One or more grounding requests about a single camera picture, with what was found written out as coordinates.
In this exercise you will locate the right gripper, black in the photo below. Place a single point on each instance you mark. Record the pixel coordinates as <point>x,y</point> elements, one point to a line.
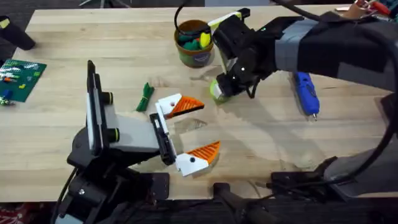
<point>245,56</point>

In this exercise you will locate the left gripper, grey and black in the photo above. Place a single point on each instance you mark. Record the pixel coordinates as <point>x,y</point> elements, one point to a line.
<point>133,133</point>

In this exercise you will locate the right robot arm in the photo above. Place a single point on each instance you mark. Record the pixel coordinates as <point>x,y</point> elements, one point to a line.
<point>342,46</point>

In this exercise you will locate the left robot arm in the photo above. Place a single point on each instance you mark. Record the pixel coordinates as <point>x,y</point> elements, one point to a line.
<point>87,199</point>

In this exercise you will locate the green toy vegetable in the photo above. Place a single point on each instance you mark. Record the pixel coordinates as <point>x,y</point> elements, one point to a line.
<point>144,98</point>

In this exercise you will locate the blue electric screwdriver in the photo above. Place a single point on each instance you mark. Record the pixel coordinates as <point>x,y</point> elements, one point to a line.
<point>306,93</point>

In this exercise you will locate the right wrist upright black plate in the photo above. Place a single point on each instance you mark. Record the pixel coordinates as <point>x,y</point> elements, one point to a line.
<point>224,19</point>

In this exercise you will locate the wrist upright black plate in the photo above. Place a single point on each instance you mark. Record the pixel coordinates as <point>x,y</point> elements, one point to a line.
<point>94,102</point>
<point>224,19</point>

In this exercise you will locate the green disc with holes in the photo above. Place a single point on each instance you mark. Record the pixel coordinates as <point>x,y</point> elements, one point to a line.
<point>214,95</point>

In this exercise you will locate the brown tub with toys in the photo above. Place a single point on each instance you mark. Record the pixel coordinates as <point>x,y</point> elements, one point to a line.
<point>196,57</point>

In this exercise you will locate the left wrist upright black plate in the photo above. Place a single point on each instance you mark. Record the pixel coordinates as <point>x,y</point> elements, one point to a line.
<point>94,102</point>

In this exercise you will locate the brown tape roll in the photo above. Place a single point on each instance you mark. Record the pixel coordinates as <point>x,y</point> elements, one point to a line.
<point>354,11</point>

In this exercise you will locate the green board with toy blocks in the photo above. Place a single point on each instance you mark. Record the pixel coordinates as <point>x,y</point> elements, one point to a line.
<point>20,79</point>

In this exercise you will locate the black tool with yellow label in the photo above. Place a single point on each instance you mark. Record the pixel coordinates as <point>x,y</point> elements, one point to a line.
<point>15,35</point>

